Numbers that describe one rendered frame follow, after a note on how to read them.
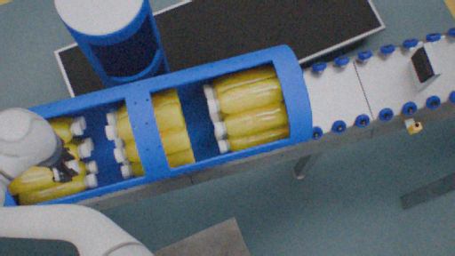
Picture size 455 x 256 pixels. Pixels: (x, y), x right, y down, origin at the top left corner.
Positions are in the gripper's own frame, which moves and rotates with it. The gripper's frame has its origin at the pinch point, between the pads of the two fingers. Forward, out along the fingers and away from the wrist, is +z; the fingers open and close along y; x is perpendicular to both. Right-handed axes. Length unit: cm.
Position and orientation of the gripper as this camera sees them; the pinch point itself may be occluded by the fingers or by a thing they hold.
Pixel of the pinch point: (68, 164)
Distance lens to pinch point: 155.5
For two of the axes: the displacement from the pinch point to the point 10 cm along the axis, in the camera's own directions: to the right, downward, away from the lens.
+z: 0.0, 2.5, 9.7
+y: -2.5, -9.4, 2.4
